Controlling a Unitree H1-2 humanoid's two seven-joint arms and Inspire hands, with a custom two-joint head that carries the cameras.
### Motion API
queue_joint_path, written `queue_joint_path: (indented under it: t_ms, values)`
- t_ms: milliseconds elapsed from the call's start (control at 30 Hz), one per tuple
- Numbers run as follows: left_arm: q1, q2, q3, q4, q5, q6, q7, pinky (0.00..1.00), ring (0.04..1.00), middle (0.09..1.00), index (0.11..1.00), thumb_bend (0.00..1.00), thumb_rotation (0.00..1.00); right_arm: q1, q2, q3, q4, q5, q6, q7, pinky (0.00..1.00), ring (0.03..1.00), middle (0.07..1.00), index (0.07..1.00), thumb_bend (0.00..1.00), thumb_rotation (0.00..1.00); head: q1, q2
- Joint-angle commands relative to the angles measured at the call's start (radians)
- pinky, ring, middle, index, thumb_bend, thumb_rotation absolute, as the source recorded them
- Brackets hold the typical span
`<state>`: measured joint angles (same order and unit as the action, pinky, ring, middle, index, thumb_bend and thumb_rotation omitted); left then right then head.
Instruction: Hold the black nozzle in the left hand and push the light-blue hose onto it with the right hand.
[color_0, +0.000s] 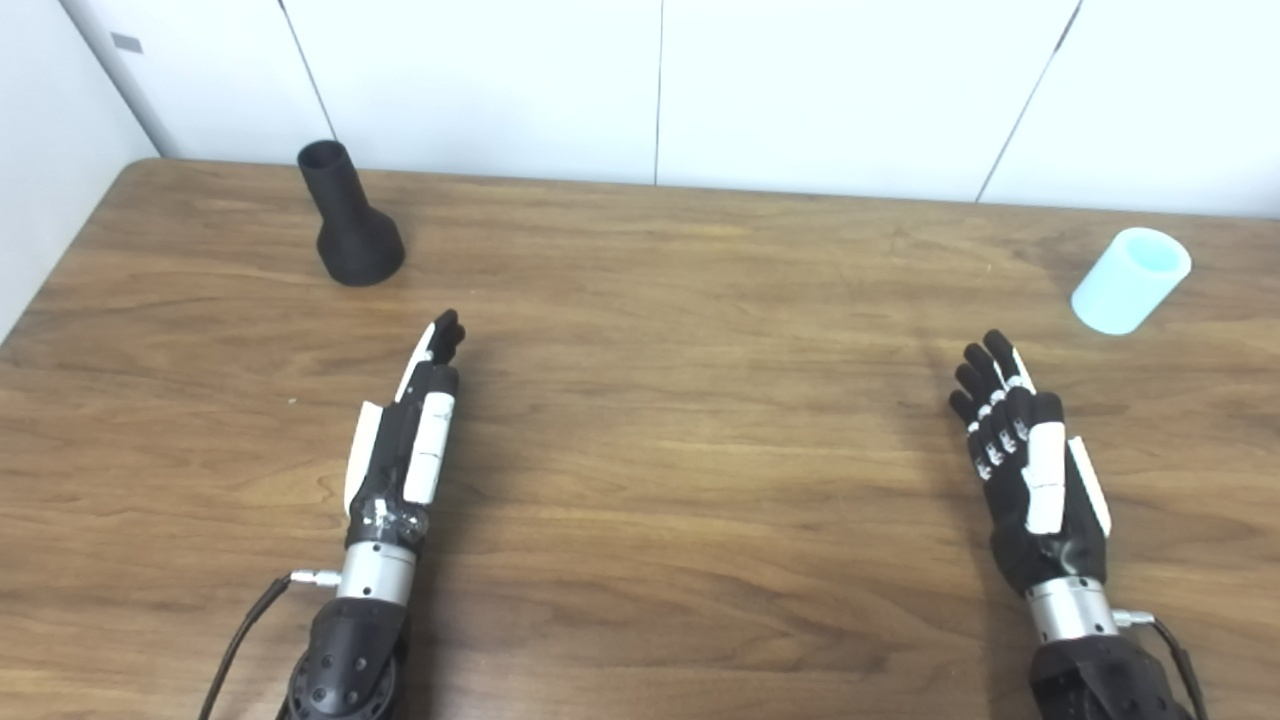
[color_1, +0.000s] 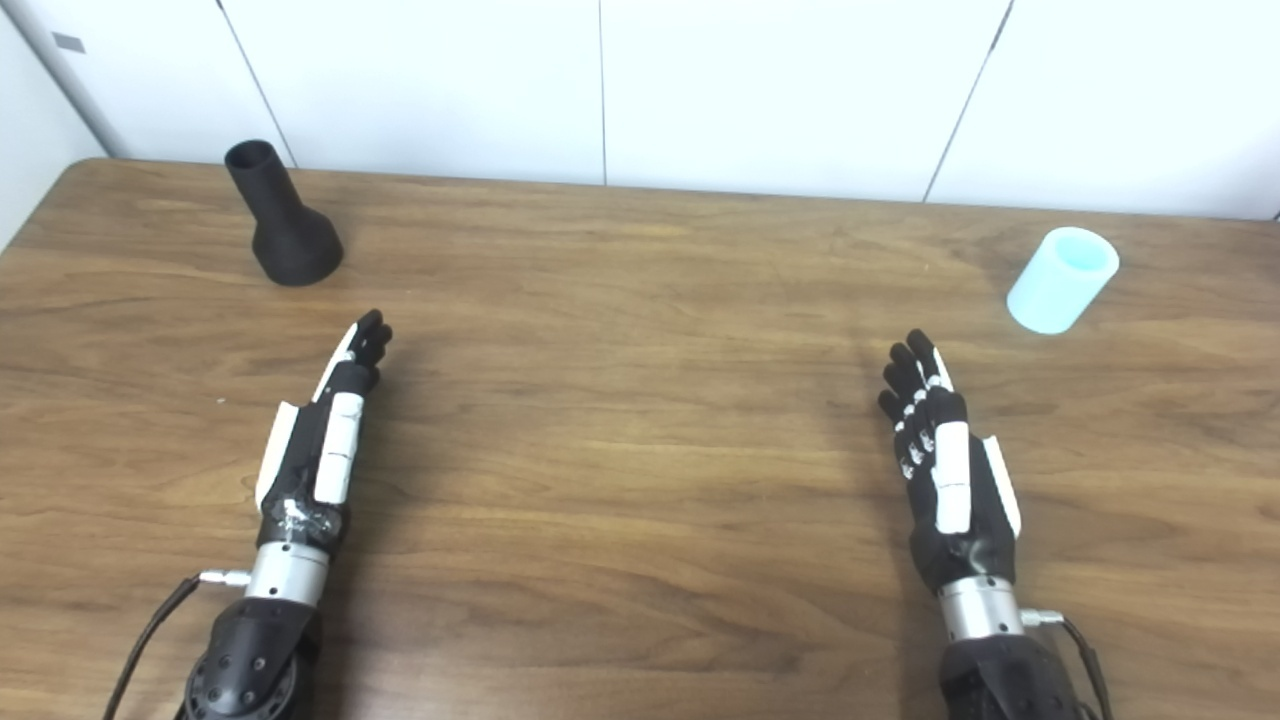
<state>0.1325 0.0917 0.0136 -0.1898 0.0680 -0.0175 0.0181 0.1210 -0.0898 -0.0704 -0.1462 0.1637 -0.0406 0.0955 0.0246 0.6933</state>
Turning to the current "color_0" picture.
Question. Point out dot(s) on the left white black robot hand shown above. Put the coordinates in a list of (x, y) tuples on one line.
[(385, 470)]

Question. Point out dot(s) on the grey wall corner trim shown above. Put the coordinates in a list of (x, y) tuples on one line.
[(155, 130)]

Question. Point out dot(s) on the small grey wall label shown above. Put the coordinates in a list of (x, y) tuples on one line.
[(127, 43)]

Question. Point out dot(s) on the black flared nozzle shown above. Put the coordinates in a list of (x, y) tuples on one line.
[(355, 240)]

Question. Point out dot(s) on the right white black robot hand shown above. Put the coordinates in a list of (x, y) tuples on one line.
[(1045, 540)]

